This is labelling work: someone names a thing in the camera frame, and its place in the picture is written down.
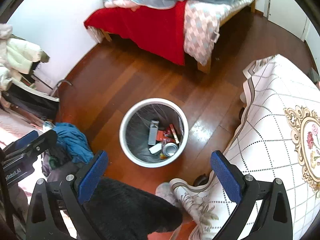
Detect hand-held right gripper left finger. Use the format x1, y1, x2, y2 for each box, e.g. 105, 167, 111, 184
25, 150, 109, 240

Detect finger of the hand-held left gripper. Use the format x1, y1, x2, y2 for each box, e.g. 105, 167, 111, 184
1, 129, 58, 164
4, 130, 38, 153

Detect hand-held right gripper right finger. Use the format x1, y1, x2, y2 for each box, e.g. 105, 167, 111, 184
210, 150, 293, 240

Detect red soda can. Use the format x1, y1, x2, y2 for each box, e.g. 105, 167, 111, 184
162, 142, 178, 157

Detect white trash bin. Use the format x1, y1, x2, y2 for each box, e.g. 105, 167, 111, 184
119, 98, 189, 167

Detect pink patterned cover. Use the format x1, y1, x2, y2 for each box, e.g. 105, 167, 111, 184
0, 115, 44, 148

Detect blue garment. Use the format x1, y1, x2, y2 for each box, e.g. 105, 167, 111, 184
54, 122, 94, 164

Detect dark grey clothes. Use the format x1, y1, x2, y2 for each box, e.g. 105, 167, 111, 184
41, 150, 85, 182

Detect black bag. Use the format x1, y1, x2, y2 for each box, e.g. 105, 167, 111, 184
5, 84, 60, 120

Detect table with white patterned tablecloth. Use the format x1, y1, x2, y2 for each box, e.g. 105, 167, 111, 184
170, 54, 320, 240

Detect grey metal tube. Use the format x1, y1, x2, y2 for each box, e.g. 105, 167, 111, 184
51, 79, 73, 98

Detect pink slipper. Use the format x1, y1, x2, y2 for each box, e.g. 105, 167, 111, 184
155, 182, 181, 208

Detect white jacket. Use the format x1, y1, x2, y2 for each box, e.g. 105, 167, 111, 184
0, 24, 50, 90

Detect checkered bed sheet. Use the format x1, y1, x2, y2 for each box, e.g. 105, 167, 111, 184
184, 0, 250, 65

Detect red blanket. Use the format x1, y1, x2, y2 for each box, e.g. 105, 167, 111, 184
84, 0, 188, 66

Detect pink blanket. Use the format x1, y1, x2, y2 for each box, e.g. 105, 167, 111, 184
104, 0, 140, 12

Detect wooden bed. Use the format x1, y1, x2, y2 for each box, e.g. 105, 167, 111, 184
84, 0, 257, 74

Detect white door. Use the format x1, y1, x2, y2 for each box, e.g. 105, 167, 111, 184
266, 0, 310, 41

